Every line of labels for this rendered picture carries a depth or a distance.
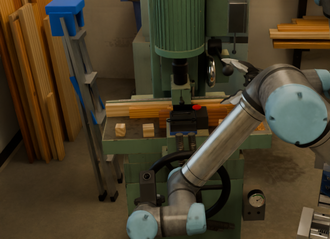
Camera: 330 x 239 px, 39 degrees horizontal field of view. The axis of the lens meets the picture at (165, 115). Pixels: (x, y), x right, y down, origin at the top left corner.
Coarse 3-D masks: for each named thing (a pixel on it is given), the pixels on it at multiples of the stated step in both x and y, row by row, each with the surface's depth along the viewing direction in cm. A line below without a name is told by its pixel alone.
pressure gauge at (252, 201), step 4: (252, 192) 169; (256, 192) 168; (260, 192) 168; (248, 196) 169; (252, 196) 168; (256, 196) 168; (260, 196) 168; (264, 196) 168; (248, 200) 169; (252, 200) 169; (260, 200) 169; (264, 200) 169; (252, 204) 170; (256, 204) 170; (260, 204) 170
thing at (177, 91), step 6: (174, 84) 171; (186, 84) 170; (174, 90) 167; (180, 90) 167; (186, 90) 167; (174, 96) 169; (180, 96) 169; (186, 96) 169; (174, 102) 170; (186, 102) 170
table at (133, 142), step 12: (108, 120) 176; (120, 120) 176; (132, 120) 176; (144, 120) 175; (156, 120) 175; (264, 120) 172; (108, 132) 168; (132, 132) 168; (156, 132) 167; (252, 132) 164; (264, 132) 164; (108, 144) 164; (120, 144) 164; (132, 144) 164; (144, 144) 164; (156, 144) 164; (252, 144) 165; (264, 144) 165
